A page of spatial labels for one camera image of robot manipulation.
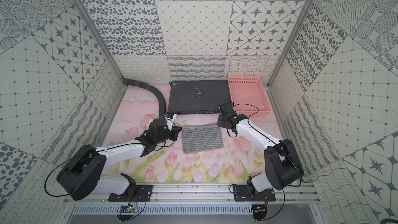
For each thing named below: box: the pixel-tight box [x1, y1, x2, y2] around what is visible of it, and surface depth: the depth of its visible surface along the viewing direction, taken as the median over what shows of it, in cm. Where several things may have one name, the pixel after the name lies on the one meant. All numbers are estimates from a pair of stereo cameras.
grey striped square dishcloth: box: [181, 122, 224, 154], surface depth 93 cm
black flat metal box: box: [167, 79, 232, 115], surface depth 112 cm
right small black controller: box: [251, 203, 267, 221], surface depth 73 cm
